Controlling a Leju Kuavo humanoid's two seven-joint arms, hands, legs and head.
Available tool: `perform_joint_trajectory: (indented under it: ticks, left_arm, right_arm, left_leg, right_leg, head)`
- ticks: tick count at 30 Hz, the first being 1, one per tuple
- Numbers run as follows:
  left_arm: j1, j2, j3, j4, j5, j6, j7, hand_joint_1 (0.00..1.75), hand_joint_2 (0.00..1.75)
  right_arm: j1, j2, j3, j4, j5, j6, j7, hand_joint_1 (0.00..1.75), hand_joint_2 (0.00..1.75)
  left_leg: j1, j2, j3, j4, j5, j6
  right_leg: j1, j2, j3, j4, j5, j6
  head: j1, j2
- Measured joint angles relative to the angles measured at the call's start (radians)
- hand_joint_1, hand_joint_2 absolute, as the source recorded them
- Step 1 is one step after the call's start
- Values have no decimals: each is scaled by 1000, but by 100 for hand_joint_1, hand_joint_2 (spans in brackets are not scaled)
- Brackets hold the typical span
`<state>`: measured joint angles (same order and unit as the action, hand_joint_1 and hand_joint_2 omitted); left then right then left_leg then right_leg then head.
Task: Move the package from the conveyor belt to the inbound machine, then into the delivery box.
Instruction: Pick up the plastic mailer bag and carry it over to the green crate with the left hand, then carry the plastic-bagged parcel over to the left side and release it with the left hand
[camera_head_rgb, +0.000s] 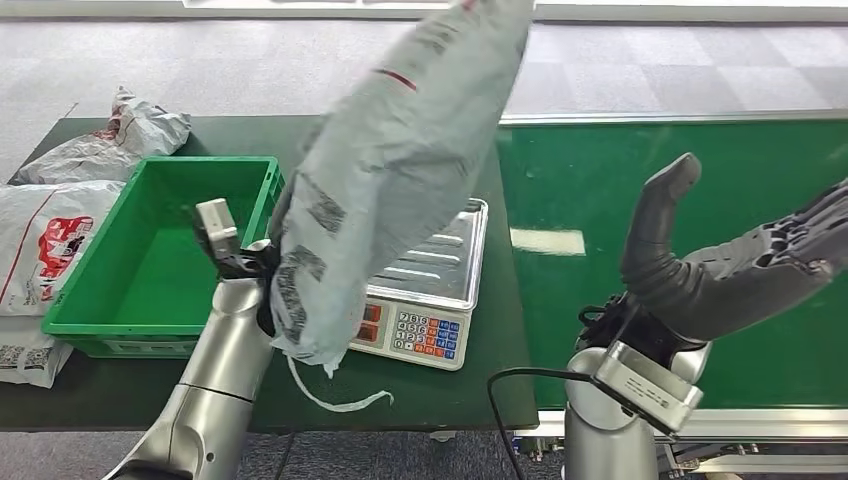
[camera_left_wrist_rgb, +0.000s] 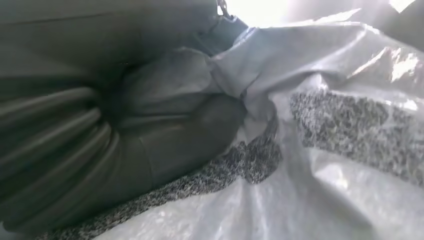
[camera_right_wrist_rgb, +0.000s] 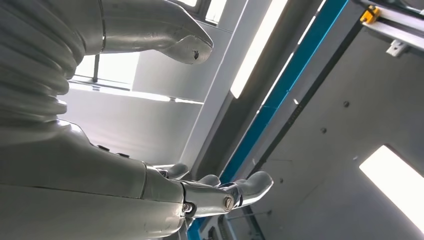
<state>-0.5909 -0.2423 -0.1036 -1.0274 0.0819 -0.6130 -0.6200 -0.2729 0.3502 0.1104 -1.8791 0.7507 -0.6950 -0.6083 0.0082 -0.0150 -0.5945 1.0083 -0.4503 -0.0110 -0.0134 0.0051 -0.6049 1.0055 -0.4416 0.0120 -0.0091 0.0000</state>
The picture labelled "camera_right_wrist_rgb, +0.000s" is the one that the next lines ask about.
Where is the bright window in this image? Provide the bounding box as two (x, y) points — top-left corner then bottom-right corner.
(74, 51), (141, 91)

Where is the long ceiling light strip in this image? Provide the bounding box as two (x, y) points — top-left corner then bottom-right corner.
(230, 0), (290, 100)

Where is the blue ceiling beam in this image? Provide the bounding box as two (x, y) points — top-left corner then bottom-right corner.
(186, 0), (350, 240)

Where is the rectangular ceiling light panel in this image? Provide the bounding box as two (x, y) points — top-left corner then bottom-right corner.
(359, 144), (424, 233)

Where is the yellow clamp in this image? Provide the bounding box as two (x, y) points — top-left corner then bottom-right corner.
(360, 5), (381, 25)

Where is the small metal bracket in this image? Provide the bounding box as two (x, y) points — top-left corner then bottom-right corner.
(385, 39), (409, 58)

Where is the aluminium overhead rail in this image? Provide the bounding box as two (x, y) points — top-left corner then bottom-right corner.
(361, 5), (424, 53)

